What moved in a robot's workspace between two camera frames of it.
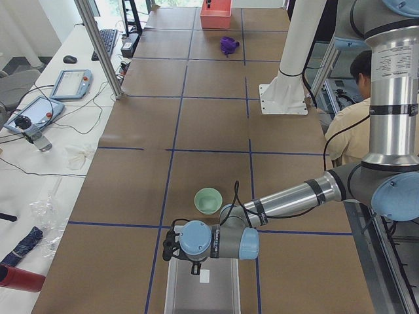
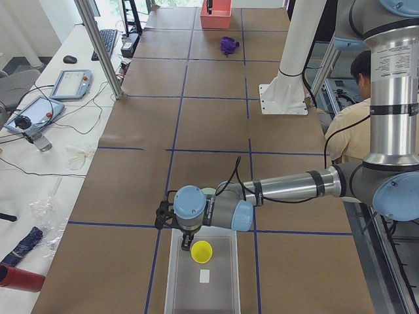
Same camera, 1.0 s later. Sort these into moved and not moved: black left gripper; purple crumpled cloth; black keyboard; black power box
Moved: black left gripper
Not moved: black keyboard; purple crumpled cloth; black power box
